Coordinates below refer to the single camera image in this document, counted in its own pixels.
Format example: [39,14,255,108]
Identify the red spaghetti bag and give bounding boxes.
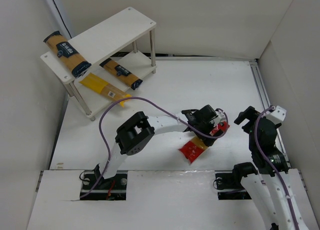
[179,121,230,165]

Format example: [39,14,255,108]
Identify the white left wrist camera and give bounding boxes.
[214,108,227,124]

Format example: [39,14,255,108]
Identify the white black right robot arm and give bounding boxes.
[232,106,308,230]

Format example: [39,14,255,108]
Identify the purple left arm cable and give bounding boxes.
[79,96,230,200]

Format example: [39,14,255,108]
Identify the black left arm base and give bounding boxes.
[79,171,128,201]

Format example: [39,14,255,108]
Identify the blue spaghetti bag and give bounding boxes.
[43,30,92,78]
[99,58,143,90]

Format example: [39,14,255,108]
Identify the aluminium frame rail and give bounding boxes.
[249,60,291,166]

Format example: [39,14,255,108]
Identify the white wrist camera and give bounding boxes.
[214,108,227,124]
[266,106,287,125]

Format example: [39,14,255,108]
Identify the white two-tier shelf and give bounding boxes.
[41,7,157,121]

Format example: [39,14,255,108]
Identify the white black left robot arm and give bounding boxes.
[93,105,229,182]

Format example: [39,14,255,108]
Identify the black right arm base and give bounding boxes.
[212,171,252,201]

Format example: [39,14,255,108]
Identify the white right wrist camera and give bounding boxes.
[266,106,287,125]

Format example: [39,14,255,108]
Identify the yellow spaghetti bag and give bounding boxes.
[80,73,131,107]

